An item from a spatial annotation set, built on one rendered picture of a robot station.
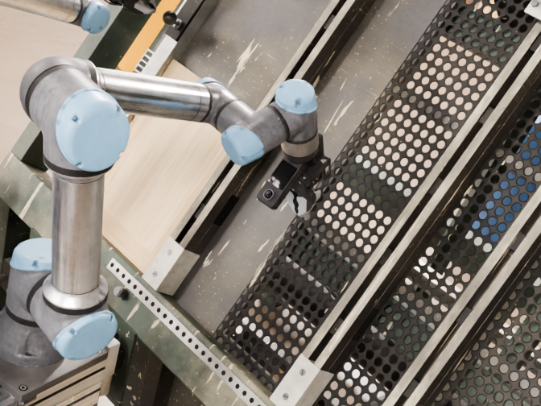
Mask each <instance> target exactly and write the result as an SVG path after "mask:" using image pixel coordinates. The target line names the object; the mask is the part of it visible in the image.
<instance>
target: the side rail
mask: <svg viewBox="0 0 541 406"><path fill-rule="evenodd" d="M107 7H108V9H109V12H110V19H109V23H108V25H107V27H106V28H105V29H104V30H103V31H101V32H100V33H97V34H91V33H88V35H87V36H86V38H85V40H84V41H83V43H82V44H81V46H80V47H79V48H78V50H77V51H76V53H75V55H74V56H73V57H74V58H79V59H84V60H89V61H91V62H92V63H93V64H94V65H95V67H97V68H107V69H112V70H115V69H116V67H117V66H118V65H119V63H120V62H121V60H122V58H123V57H124V55H125V54H126V53H127V51H128V50H129V48H130V46H131V45H132V43H133V42H134V41H135V39H136V38H137V36H138V34H139V33H140V32H141V30H142V29H143V28H144V26H145V25H146V23H147V21H148V20H149V18H150V17H151V16H152V14H133V13H130V12H128V11H126V9H125V7H123V4H122V6H115V5H110V4H108V5H107ZM11 152H12V153H13V154H14V155H15V156H17V157H18V158H19V159H20V160H21V161H23V162H25V163H27V164H30V165H32V166H34V167H37V168H39V169H42V170H44V171H45V172H46V171H47V170H48V168H47V167H46V165H45V164H44V161H43V133H42V131H41V130H40V129H39V128H38V127H37V126H36V125H35V124H34V123H33V122H32V121H30V122H29V123H28V125H27V127H26V128H25V130H24V131H23V133H22V134H21V135H20V137H19V139H18V140H17V142H16V143H15V145H14V146H13V147H12V149H11Z"/></svg>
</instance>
